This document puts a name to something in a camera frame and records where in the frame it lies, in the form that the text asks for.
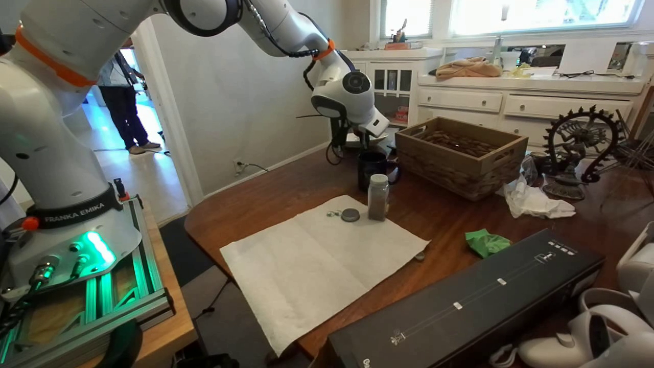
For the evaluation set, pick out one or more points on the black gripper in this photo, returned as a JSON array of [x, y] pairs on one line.
[[343, 135]]

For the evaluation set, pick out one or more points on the black cup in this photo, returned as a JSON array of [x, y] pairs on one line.
[[372, 162]]

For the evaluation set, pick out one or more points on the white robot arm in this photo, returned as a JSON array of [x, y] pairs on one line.
[[81, 224]]

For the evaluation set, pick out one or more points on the white sideboard cabinet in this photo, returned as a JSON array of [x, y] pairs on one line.
[[524, 104]]

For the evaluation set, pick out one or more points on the clear spice shaker bottle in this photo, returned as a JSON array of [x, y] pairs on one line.
[[378, 190]]

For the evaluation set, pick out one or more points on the white tealight candle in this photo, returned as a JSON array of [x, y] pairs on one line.
[[349, 216]]

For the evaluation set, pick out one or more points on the wicker wooden basket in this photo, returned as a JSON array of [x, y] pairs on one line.
[[462, 158]]

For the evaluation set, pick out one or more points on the white paper sheet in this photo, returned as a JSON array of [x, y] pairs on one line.
[[303, 270]]

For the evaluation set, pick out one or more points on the green crumpled wrapper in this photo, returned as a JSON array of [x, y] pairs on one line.
[[484, 243]]

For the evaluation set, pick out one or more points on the white crumpled cloth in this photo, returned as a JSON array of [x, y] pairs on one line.
[[524, 198]]

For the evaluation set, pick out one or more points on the long black box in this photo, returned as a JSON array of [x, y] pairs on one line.
[[462, 319]]

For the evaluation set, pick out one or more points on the black metal statue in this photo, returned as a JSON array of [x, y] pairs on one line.
[[576, 146]]

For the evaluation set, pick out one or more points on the person in doorway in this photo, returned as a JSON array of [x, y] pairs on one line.
[[116, 86]]

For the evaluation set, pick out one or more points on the white VR headset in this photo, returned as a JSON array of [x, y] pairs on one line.
[[614, 328]]

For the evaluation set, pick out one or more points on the green robot base frame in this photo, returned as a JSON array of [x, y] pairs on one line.
[[64, 292]]

